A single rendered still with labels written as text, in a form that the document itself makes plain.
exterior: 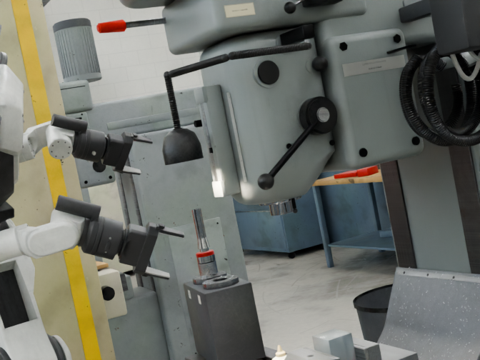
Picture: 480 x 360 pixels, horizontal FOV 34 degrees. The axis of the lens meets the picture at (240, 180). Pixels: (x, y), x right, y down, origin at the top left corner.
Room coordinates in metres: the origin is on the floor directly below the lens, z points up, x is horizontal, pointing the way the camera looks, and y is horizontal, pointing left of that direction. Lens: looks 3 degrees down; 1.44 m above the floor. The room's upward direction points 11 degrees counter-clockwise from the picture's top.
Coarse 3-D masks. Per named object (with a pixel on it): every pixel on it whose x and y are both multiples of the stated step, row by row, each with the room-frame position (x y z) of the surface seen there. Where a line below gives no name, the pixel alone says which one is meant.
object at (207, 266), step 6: (198, 258) 2.01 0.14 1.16; (204, 258) 2.00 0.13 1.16; (210, 258) 2.01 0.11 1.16; (198, 264) 2.02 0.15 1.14; (204, 264) 2.00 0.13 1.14; (210, 264) 2.00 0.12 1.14; (204, 270) 2.00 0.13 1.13; (210, 270) 2.00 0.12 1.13; (216, 270) 2.02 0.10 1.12; (204, 276) 2.01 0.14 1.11
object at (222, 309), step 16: (224, 272) 2.03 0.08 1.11; (192, 288) 1.97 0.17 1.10; (208, 288) 1.90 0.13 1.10; (224, 288) 1.88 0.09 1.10; (240, 288) 1.88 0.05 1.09; (192, 304) 2.00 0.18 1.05; (208, 304) 1.86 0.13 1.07; (224, 304) 1.87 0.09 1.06; (240, 304) 1.88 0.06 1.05; (192, 320) 2.04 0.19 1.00; (208, 320) 1.87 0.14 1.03; (224, 320) 1.87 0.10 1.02; (240, 320) 1.88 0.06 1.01; (256, 320) 1.89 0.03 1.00; (208, 336) 1.90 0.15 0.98; (224, 336) 1.86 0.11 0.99; (240, 336) 1.88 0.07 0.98; (256, 336) 1.89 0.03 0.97; (208, 352) 1.93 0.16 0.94; (224, 352) 1.86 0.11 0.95; (240, 352) 1.87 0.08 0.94; (256, 352) 1.88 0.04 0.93
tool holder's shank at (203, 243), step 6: (192, 210) 2.02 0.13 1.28; (198, 210) 2.02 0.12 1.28; (198, 216) 2.01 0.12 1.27; (198, 222) 2.01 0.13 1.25; (198, 228) 2.01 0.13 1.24; (204, 228) 2.02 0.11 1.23; (198, 234) 2.02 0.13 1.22; (204, 234) 2.02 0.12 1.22; (198, 240) 2.02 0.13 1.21; (204, 240) 2.01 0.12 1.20; (198, 246) 2.02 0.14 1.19; (204, 246) 2.01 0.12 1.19
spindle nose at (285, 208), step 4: (276, 204) 1.54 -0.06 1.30; (280, 204) 1.54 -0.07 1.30; (284, 204) 1.54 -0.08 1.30; (288, 204) 1.54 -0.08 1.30; (272, 208) 1.55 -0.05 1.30; (276, 208) 1.54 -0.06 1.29; (280, 208) 1.54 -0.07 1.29; (284, 208) 1.54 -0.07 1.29; (288, 208) 1.54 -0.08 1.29; (292, 208) 1.55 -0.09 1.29; (272, 212) 1.55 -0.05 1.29; (276, 212) 1.54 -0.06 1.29; (280, 212) 1.54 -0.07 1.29; (284, 212) 1.54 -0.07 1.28; (288, 212) 1.54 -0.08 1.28
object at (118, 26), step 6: (162, 18) 1.59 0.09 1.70; (102, 24) 1.53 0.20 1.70; (108, 24) 1.53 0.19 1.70; (114, 24) 1.54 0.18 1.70; (120, 24) 1.54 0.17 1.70; (126, 24) 1.55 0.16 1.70; (132, 24) 1.56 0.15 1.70; (138, 24) 1.56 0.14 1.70; (144, 24) 1.57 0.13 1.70; (150, 24) 1.58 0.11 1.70; (156, 24) 1.59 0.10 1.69; (102, 30) 1.53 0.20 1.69; (108, 30) 1.53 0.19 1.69; (114, 30) 1.54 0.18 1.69; (120, 30) 1.55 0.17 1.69
